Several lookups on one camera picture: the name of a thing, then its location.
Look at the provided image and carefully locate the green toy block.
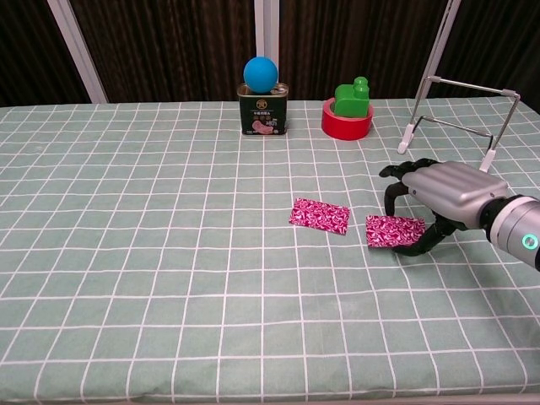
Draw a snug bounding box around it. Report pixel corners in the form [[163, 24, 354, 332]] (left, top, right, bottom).
[[333, 76, 370, 119]]

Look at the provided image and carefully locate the metal wire stand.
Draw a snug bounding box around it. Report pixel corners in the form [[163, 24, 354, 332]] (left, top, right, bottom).
[[397, 76, 522, 172]]

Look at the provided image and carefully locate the red tape roll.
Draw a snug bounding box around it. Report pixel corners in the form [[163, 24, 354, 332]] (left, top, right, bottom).
[[321, 97, 375, 142]]

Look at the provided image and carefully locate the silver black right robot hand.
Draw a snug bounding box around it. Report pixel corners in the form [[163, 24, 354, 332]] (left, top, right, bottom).
[[378, 158, 510, 257]]

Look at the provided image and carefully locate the blue ball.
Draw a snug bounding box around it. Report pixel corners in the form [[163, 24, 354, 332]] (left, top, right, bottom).
[[243, 57, 280, 95]]

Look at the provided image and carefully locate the white partition post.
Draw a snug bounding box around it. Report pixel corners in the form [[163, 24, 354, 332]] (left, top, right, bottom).
[[46, 0, 109, 104], [253, 0, 282, 85], [412, 0, 462, 101]]

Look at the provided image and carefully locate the dark green meat tin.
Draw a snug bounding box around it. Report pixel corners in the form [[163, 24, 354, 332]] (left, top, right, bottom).
[[236, 82, 290, 137]]

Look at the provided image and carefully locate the green white checked tablecloth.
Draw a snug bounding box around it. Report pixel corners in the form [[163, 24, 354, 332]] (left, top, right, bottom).
[[0, 99, 540, 402]]

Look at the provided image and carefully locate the pink patterned packet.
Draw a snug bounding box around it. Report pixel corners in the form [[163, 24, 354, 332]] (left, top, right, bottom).
[[289, 197, 351, 236], [364, 214, 425, 250]]

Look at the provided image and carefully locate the dark brown pleated curtain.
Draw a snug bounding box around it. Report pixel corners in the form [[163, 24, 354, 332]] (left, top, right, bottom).
[[69, 0, 258, 104], [436, 0, 540, 100], [278, 0, 448, 102], [0, 0, 92, 109]]

